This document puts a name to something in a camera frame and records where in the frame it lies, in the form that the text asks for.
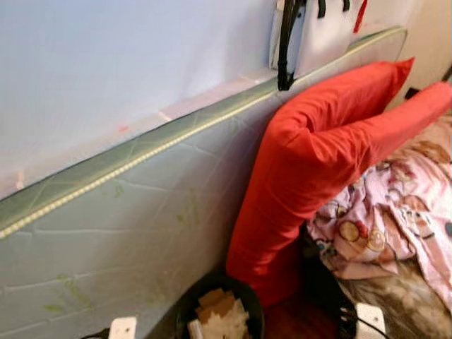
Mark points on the green and white quilted mattress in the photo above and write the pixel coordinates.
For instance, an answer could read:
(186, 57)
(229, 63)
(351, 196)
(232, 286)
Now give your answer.
(106, 233)

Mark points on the long red pillow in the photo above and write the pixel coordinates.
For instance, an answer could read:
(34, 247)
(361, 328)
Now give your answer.
(311, 155)

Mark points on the brown cardboard scrap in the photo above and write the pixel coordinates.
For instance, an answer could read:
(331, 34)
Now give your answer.
(215, 302)

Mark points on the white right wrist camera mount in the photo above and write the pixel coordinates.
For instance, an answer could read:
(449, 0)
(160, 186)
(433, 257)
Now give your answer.
(369, 321)

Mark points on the red tassel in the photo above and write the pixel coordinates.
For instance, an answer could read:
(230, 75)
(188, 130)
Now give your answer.
(360, 18)

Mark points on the pink cartoon print blanket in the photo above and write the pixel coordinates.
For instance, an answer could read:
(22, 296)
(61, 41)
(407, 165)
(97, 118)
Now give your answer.
(395, 205)

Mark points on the bed with grey floral sheet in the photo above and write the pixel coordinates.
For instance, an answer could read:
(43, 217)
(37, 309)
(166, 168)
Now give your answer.
(402, 304)

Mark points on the white crumpled paper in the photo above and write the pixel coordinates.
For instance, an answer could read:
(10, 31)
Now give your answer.
(229, 326)

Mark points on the black round waste bin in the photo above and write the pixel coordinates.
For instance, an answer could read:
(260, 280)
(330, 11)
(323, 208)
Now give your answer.
(185, 311)

